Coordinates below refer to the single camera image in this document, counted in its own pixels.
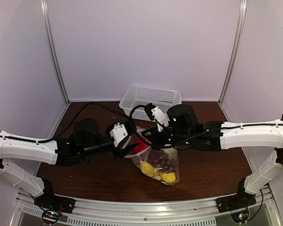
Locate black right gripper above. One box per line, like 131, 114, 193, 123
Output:
142, 124, 194, 150

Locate clear zip top bag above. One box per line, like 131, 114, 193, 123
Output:
124, 135, 180, 186

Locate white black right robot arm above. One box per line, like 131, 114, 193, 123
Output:
143, 104, 283, 208

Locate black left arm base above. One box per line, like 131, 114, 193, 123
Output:
33, 193, 75, 214

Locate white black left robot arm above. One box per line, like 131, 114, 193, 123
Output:
0, 118, 137, 209

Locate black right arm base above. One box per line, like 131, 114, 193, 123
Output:
215, 193, 257, 213

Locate red fake food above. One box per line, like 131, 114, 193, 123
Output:
129, 138, 148, 154

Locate purple fake grapes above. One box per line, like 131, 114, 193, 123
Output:
147, 149, 178, 173

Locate yellow fake banana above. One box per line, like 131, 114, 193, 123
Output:
140, 161, 178, 185

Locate white plastic perforated basket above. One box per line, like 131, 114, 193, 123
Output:
119, 86, 182, 116

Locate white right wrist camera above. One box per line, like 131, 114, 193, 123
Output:
144, 103, 169, 132

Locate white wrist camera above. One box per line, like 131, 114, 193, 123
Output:
144, 103, 169, 132
105, 121, 135, 147

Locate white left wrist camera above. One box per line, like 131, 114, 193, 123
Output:
105, 121, 135, 147

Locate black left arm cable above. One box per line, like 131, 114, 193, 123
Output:
0, 101, 133, 144

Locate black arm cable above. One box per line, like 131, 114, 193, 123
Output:
129, 105, 222, 151
0, 101, 133, 144

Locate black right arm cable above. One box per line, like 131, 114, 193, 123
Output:
129, 105, 222, 151

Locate aluminium front rail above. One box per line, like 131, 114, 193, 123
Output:
14, 186, 276, 226

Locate right aluminium corner post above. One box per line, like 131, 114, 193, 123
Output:
218, 0, 247, 105

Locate aluminium corner post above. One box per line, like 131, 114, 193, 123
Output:
40, 0, 70, 105
218, 0, 247, 105

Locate left aluminium corner post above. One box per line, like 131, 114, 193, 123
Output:
40, 0, 70, 105

